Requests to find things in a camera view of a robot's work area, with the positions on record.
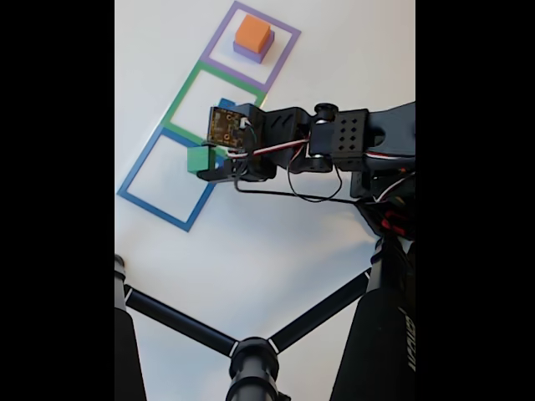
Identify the orange cube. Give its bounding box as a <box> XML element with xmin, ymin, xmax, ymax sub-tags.
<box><xmin>234</xmin><ymin>14</ymin><xmax>272</xmax><ymax>53</ymax></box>

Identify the green cube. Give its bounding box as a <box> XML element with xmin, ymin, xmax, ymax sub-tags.
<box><xmin>186</xmin><ymin>144</ymin><xmax>219</xmax><ymax>175</ymax></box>

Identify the black camera cable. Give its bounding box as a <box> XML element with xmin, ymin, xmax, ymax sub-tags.
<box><xmin>232</xmin><ymin>175</ymin><xmax>365</xmax><ymax>206</ymax></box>

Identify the purple square frame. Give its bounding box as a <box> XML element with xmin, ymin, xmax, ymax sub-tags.
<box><xmin>200</xmin><ymin>0</ymin><xmax>302</xmax><ymax>93</ymax></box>

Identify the red white servo cable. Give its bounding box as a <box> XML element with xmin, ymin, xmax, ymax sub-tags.
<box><xmin>227</xmin><ymin>137</ymin><xmax>416</xmax><ymax>162</ymax></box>

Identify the black tripod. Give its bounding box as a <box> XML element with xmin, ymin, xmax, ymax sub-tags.
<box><xmin>115</xmin><ymin>236</ymin><xmax>416</xmax><ymax>401</ymax></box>

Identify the blue square frame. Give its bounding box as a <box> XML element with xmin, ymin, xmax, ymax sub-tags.
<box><xmin>116</xmin><ymin>126</ymin><xmax>230</xmax><ymax>233</ymax></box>

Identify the gripper camera board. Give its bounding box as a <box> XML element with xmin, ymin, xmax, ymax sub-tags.
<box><xmin>206</xmin><ymin>103</ymin><xmax>262</xmax><ymax>150</ymax></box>

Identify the flat purple block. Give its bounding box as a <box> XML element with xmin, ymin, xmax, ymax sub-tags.
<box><xmin>232</xmin><ymin>28</ymin><xmax>275</xmax><ymax>64</ymax></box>

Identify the green square frame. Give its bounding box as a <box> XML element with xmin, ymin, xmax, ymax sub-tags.
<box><xmin>160</xmin><ymin>59</ymin><xmax>268</xmax><ymax>162</ymax></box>

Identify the red black table clamp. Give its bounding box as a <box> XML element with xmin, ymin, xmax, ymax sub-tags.
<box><xmin>382</xmin><ymin>211</ymin><xmax>415</xmax><ymax>236</ymax></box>

